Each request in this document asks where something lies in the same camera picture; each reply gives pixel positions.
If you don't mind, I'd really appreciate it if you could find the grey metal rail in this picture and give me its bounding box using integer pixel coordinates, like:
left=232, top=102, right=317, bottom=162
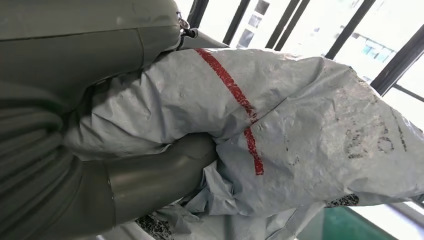
left=385, top=201, right=424, bottom=231

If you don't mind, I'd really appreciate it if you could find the green plastic crate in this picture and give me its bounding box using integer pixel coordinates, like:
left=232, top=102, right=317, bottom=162
left=296, top=205, right=400, bottom=240

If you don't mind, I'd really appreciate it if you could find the ribbed grey left arm sleeve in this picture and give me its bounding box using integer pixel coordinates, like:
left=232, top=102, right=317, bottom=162
left=0, top=100, right=110, bottom=240

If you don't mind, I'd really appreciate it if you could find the grey plastic package red stripe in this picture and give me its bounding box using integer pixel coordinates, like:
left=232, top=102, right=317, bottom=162
left=62, top=47, right=424, bottom=240

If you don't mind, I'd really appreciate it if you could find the black window frame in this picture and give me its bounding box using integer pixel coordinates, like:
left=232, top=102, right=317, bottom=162
left=187, top=0, right=424, bottom=104

